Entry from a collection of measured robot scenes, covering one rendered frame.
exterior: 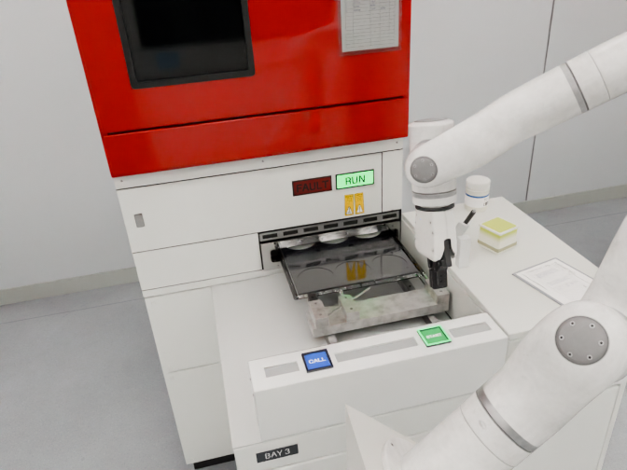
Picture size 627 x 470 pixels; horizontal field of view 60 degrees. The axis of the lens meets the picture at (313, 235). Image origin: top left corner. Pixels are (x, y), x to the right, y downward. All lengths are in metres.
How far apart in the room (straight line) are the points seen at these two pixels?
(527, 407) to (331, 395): 0.43
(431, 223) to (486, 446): 0.40
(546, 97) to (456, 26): 2.33
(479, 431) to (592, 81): 0.58
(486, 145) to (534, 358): 0.35
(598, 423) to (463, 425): 0.75
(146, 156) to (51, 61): 1.61
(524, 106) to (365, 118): 0.61
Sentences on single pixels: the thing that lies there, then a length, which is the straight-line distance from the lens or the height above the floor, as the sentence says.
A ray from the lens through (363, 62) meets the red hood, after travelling 1.48.
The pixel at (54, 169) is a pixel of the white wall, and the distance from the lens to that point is 3.17.
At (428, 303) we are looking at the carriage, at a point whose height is 0.88.
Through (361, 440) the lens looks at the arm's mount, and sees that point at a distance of 0.96.
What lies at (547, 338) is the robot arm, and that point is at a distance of 0.83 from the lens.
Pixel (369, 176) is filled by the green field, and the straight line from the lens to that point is 1.63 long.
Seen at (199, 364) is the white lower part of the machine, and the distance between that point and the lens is 1.87.
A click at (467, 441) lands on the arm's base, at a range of 0.92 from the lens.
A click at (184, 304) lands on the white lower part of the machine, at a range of 1.73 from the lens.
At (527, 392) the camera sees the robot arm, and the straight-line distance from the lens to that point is 0.89.
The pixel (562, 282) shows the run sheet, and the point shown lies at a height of 0.97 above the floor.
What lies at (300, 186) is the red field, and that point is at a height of 1.10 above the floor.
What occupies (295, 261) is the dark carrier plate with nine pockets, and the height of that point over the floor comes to 0.90.
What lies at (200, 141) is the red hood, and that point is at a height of 1.29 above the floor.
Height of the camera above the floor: 1.73
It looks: 29 degrees down
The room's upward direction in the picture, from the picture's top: 4 degrees counter-clockwise
